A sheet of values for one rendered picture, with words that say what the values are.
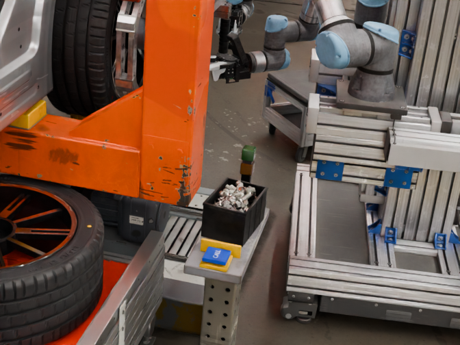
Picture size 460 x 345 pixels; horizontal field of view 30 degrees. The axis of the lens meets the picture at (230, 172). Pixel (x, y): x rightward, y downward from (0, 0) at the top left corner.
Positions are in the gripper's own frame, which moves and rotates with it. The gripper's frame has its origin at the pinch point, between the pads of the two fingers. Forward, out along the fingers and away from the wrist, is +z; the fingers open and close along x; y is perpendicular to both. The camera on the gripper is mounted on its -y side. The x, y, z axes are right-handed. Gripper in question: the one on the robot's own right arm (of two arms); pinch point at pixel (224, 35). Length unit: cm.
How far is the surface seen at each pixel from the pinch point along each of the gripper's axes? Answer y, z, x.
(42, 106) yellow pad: -11, 67, -42
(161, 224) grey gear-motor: -53, 54, -5
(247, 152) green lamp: -18, 59, 24
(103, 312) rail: -44, 120, -1
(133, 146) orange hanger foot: -15, 76, -8
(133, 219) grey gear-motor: -50, 59, -13
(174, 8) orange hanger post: 30, 78, 3
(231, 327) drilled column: -66, 85, 29
